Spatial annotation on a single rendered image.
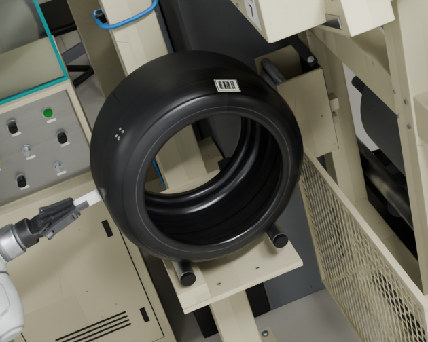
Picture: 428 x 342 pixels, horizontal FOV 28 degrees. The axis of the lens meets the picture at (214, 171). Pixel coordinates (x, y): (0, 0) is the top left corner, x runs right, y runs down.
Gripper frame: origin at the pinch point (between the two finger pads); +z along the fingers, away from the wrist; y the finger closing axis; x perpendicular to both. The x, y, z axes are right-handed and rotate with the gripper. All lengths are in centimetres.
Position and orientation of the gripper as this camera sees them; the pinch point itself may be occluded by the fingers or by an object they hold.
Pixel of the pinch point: (87, 200)
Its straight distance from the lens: 229.8
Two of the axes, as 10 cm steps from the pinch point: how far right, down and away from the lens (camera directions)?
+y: -2.9, -5.1, 8.1
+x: 3.7, 7.2, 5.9
